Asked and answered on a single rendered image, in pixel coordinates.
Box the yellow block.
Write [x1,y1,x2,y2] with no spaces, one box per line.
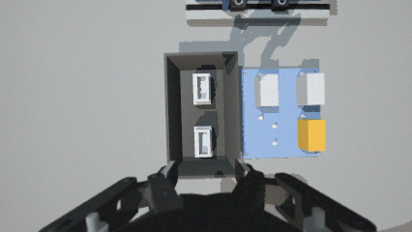
[297,119,326,151]

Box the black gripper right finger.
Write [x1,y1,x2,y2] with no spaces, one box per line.
[221,159,377,232]

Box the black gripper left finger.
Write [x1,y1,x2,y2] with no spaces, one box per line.
[38,160,187,232]

